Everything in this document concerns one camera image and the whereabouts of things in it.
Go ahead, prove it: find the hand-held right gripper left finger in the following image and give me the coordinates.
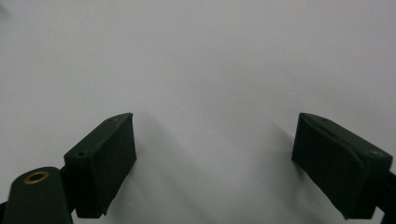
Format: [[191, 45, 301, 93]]
[[63, 112, 137, 219]]

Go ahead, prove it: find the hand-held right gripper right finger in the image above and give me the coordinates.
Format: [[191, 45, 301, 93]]
[[291, 112, 394, 220]]

